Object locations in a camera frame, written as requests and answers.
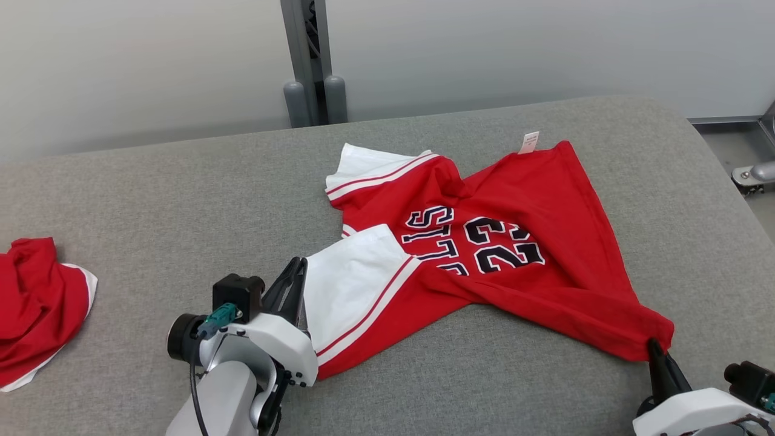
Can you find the grey metal post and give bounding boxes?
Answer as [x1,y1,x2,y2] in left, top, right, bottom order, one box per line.
[280,0,331,125]

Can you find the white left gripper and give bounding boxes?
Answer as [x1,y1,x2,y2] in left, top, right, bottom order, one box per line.
[206,257,320,388]

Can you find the red shorts with white trim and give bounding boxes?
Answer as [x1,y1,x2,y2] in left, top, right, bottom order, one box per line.
[0,237,97,392]

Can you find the grey cylinder post foot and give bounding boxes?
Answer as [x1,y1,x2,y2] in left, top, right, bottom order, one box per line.
[283,81,311,128]
[324,74,349,124]

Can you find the grey metal angled bracket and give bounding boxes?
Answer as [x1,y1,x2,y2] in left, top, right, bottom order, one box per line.
[757,100,775,146]

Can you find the black left camera cable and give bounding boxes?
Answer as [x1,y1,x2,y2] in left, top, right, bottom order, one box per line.
[189,348,209,436]

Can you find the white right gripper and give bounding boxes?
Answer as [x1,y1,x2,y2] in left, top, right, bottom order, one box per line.
[633,338,775,436]

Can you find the red white number jersey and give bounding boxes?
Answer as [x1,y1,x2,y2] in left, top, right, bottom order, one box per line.
[303,130,674,381]

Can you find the teal left camera connector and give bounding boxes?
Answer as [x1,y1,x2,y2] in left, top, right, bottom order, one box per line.
[197,303,238,341]

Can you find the grey metal stand base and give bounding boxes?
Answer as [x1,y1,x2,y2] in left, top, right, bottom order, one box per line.
[731,160,775,197]

